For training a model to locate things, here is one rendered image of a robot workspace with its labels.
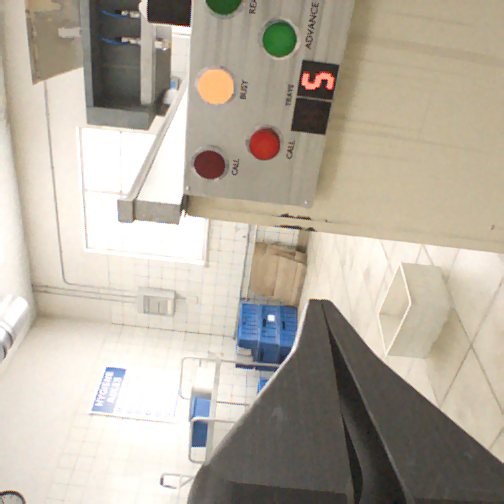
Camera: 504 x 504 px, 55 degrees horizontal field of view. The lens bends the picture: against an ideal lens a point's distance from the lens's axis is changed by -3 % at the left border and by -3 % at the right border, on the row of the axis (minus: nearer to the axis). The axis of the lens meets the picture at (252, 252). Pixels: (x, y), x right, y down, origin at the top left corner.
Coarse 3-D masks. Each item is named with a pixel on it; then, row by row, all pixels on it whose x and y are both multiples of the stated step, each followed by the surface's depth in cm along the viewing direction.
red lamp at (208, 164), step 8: (208, 152) 49; (216, 152) 49; (200, 160) 50; (208, 160) 50; (216, 160) 50; (200, 168) 50; (208, 168) 50; (216, 168) 50; (224, 168) 50; (208, 176) 51; (216, 176) 51
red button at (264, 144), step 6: (258, 132) 47; (264, 132) 47; (270, 132) 47; (252, 138) 48; (258, 138) 47; (264, 138) 47; (270, 138) 47; (276, 138) 48; (252, 144) 48; (258, 144) 48; (264, 144) 48; (270, 144) 48; (276, 144) 48; (252, 150) 48; (258, 150) 48; (264, 150) 48; (270, 150) 48; (276, 150) 48; (258, 156) 49; (264, 156) 49; (270, 156) 49
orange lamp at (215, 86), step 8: (208, 72) 45; (216, 72) 45; (224, 72) 45; (200, 80) 45; (208, 80) 45; (216, 80) 45; (224, 80) 45; (200, 88) 45; (208, 88) 45; (216, 88) 45; (224, 88) 45; (232, 88) 45; (208, 96) 46; (216, 96) 46; (224, 96) 46
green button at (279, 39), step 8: (272, 24) 42; (280, 24) 42; (288, 24) 42; (264, 32) 42; (272, 32) 42; (280, 32) 42; (288, 32) 42; (264, 40) 42; (272, 40) 42; (280, 40) 42; (288, 40) 42; (296, 40) 42; (264, 48) 43; (272, 48) 43; (280, 48) 43; (288, 48) 43; (280, 56) 43
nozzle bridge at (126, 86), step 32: (96, 0) 111; (128, 0) 114; (96, 32) 115; (128, 32) 118; (160, 32) 123; (96, 64) 118; (128, 64) 123; (160, 64) 129; (96, 96) 122; (128, 96) 128; (160, 96) 135; (128, 128) 124
